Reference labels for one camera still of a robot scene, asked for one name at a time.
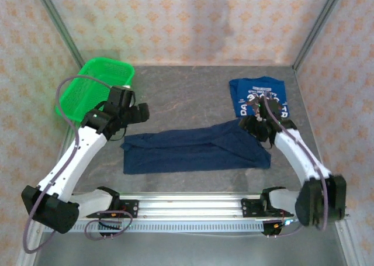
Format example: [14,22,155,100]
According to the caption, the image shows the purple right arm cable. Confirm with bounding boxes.
[262,97,330,238]

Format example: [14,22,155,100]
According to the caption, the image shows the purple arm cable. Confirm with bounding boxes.
[22,74,134,254]
[262,97,330,238]

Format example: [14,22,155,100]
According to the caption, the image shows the navy blue t-shirt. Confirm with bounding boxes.
[120,119,272,175]

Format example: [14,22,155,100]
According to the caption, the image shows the slotted grey cable duct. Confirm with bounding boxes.
[70,220,265,234]

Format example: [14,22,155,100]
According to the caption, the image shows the aluminium mounting rail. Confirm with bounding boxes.
[70,192,302,220]

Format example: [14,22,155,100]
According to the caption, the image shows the aluminium frame post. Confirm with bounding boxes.
[292,0,348,70]
[31,0,86,69]

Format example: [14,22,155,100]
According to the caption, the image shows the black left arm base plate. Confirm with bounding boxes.
[86,199,139,219]

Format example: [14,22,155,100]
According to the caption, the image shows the royal blue printed t-shirt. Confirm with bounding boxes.
[228,75,293,121]

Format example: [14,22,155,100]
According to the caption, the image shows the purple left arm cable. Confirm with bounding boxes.
[22,74,134,254]

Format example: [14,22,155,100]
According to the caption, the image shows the thin black right camera cable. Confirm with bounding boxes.
[266,130,278,150]

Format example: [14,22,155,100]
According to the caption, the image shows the green plastic mesh basket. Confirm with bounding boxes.
[54,57,136,124]

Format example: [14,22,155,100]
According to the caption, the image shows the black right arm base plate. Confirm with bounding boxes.
[241,198,294,219]

